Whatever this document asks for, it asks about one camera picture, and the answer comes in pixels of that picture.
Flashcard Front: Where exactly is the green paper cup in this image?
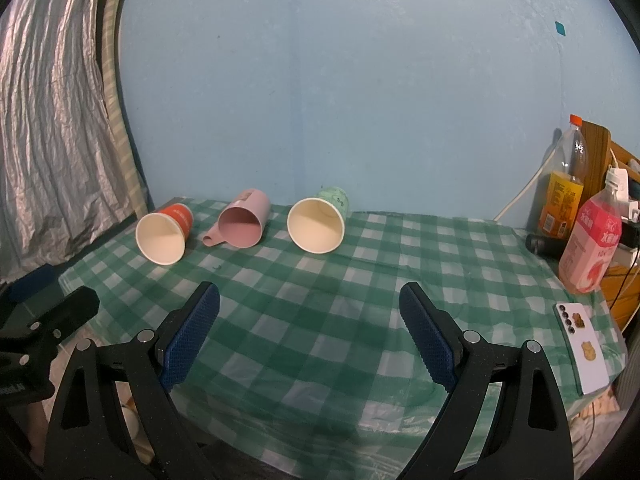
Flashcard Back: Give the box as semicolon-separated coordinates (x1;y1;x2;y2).
286;186;349;255

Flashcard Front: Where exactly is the orange paper cup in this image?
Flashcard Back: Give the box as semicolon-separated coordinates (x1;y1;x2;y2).
134;203;193;266

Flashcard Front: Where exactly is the white smartphone with stickers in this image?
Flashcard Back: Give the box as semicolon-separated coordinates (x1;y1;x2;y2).
554;302;608;396

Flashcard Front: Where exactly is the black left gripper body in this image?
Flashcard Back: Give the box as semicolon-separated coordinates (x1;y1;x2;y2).
1;286;100;408

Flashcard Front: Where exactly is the black cylindrical object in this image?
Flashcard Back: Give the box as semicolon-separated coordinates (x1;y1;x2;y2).
525;233;567;261

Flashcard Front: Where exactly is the pink drink bottle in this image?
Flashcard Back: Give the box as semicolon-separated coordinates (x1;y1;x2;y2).
559;168;622;295

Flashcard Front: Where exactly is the green white checkered tablecloth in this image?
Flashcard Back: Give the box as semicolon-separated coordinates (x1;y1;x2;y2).
60;200;589;479

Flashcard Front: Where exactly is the orange juice bottle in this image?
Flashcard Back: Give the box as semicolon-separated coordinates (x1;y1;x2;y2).
538;115;588;240

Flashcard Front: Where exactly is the silver foil curtain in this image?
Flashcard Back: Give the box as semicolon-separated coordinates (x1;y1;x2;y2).
1;0;132;282

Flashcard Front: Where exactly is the white power adapter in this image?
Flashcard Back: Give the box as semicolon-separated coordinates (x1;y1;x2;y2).
612;162;639;223

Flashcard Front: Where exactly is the pink plastic mug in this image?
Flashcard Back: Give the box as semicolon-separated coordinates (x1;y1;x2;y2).
203;188;271;248

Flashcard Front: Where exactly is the wooden furniture piece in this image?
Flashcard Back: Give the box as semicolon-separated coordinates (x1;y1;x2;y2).
579;120;639;206

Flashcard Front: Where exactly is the green striped fabric strip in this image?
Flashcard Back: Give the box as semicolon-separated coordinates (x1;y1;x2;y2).
101;0;149;219

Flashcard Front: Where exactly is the white power cable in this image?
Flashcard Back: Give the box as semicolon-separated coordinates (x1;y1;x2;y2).
492;144;561;222

